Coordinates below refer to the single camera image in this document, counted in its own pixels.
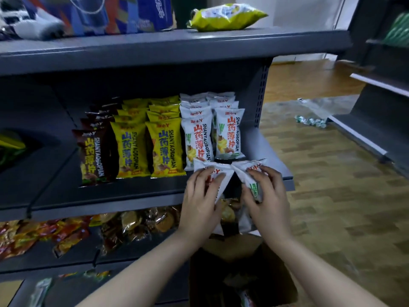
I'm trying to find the pile of red orange packets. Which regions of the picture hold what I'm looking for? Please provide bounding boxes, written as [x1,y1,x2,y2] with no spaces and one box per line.
[0,212,111,261]

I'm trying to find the large yellow crisp bag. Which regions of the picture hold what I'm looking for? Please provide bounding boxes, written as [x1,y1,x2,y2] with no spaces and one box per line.
[187,3,269,32]

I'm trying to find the white plastic wrapped pack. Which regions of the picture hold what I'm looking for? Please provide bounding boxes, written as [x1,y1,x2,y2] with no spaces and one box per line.
[0,0,66,41]

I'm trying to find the clear plastic sheet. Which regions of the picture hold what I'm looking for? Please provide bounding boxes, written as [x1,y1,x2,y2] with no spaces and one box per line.
[297,94,360,120]

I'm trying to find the blue printed drink carton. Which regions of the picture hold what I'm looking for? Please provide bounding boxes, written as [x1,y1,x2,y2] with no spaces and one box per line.
[22,0,175,37]

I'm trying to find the white edged shelving rack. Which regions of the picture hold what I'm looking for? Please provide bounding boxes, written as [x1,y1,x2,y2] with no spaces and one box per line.
[327,0,409,180]

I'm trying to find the person's right hand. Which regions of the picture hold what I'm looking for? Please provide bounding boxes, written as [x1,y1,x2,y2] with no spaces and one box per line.
[240,165,293,250]

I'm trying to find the pile of wrapped buns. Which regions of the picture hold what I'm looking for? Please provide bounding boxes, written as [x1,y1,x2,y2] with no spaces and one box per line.
[99,198,243,253]

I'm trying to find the clear plastic water bottle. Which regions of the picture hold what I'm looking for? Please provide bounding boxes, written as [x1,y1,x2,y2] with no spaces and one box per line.
[294,115,327,129]

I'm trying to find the person's left hand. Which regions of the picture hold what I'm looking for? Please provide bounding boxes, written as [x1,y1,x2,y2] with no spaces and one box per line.
[177,166,227,250]

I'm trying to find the pile of white snacks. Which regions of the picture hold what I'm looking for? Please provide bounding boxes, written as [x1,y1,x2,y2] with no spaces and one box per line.
[238,289,256,307]

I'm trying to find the dark blue metal shelf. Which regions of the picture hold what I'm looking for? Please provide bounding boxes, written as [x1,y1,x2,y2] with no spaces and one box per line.
[0,27,352,307]

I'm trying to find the green striped packs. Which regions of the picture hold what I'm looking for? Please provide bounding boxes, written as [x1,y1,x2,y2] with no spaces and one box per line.
[383,11,409,48]

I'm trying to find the person's left forearm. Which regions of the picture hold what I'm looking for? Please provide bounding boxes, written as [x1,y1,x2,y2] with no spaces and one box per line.
[75,232,199,307]

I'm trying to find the person's right forearm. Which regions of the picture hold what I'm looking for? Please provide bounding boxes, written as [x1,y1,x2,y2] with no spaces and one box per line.
[271,236,389,307]

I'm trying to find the heap of green brown bags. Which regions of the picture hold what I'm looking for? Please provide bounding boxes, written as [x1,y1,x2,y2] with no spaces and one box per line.
[0,130,28,167]

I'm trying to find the brown cardboard box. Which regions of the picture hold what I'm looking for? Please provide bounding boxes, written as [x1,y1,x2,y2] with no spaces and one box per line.
[188,233,298,307]

